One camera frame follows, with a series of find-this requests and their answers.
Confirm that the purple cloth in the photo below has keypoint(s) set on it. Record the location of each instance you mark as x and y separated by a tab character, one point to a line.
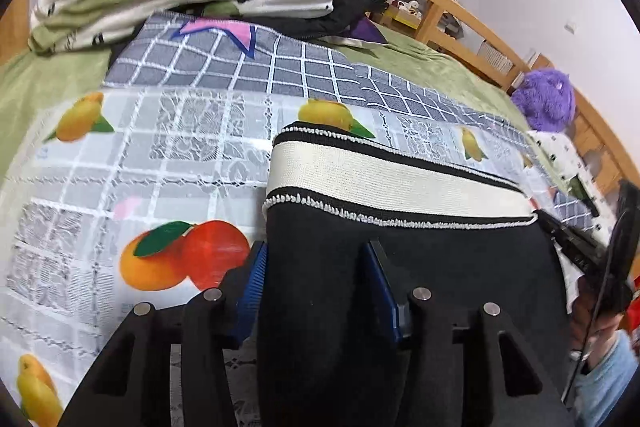
368	31

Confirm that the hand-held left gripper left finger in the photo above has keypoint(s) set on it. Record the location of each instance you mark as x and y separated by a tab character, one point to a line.
252	288

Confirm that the person's right hand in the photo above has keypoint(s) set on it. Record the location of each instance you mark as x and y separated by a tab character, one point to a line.
592	329

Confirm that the grey checked blanket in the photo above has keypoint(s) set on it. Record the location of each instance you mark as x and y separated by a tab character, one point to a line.
280	67

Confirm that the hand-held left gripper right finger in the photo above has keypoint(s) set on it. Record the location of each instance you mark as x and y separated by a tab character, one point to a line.
384	289

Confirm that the white flower print pillow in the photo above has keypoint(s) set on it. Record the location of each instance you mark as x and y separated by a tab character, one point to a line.
555	152

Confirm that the desk clutter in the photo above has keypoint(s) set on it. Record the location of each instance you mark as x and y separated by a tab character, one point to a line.
405	9

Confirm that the purple plush toy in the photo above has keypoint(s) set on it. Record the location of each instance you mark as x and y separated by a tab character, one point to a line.
545	99

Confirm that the fruit-print plastic table cover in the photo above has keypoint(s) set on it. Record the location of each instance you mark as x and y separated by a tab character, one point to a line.
450	72

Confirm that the fruit print plastic tablecloth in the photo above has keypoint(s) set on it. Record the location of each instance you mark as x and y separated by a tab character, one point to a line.
100	187

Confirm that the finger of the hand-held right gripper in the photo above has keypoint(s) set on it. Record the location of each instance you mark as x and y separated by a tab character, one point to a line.
575	242

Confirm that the black pants with white waistband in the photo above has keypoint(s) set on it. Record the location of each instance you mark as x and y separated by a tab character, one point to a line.
310	307

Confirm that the wooden bed frame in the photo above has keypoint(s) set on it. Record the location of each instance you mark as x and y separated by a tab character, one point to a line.
435	14

